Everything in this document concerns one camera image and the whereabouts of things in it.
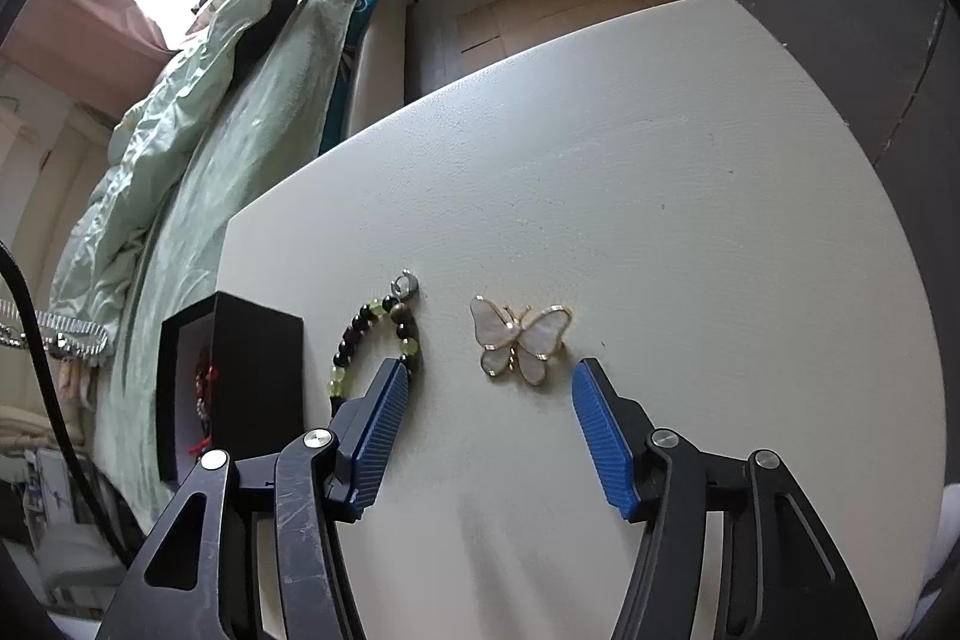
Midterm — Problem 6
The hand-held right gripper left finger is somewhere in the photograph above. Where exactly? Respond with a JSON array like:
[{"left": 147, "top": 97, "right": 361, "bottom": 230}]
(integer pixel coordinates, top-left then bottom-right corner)
[{"left": 94, "top": 356, "right": 412, "bottom": 640}]

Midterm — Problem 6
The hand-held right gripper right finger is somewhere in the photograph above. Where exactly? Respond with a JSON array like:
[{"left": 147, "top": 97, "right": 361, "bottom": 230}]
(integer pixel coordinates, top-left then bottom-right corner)
[{"left": 571, "top": 356, "right": 878, "bottom": 640}]

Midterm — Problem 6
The dark and green bead bracelet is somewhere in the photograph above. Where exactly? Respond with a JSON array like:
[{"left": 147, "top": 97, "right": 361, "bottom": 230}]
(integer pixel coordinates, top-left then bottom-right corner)
[{"left": 328, "top": 269, "right": 425, "bottom": 398}]

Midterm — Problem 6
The white butterfly brooch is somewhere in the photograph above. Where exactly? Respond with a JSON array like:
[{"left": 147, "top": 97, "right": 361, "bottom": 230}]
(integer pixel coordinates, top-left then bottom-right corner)
[{"left": 470, "top": 295, "right": 573, "bottom": 388}]

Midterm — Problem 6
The black jewelry box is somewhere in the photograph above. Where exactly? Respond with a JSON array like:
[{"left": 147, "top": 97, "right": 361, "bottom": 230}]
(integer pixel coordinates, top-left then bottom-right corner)
[{"left": 156, "top": 291, "right": 305, "bottom": 483}]

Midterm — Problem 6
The silver chain bracelet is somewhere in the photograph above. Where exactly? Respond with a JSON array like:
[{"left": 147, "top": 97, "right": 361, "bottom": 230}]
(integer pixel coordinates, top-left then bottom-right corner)
[{"left": 0, "top": 301, "right": 110, "bottom": 360}]

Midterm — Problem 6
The white table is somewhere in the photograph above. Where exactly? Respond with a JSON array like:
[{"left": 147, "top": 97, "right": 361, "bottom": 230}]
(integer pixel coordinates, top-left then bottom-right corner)
[{"left": 217, "top": 0, "right": 950, "bottom": 640}]

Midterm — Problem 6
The bed with green sheet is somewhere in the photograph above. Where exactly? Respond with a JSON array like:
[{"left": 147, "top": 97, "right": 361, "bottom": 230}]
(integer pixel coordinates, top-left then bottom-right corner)
[{"left": 90, "top": 0, "right": 410, "bottom": 485}]

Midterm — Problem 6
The light green duvet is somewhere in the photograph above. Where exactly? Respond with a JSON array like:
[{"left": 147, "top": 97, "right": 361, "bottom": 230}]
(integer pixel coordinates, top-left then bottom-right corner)
[{"left": 49, "top": 0, "right": 355, "bottom": 327}]

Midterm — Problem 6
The black cloth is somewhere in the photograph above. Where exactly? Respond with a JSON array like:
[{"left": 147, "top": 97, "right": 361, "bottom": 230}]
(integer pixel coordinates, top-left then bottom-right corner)
[{"left": 235, "top": 0, "right": 302, "bottom": 68}]

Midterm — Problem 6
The flat brown cardboard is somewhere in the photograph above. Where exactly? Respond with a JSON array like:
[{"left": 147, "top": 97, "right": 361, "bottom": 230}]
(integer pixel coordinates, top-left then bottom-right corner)
[{"left": 456, "top": 0, "right": 691, "bottom": 68}]

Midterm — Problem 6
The pink curtain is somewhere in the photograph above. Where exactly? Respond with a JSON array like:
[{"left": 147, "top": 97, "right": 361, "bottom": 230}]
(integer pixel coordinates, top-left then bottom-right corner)
[{"left": 13, "top": 0, "right": 182, "bottom": 95}]

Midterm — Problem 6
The black cable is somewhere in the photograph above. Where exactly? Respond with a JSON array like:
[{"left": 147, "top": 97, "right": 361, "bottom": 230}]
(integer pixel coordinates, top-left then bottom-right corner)
[{"left": 0, "top": 241, "right": 140, "bottom": 563}]

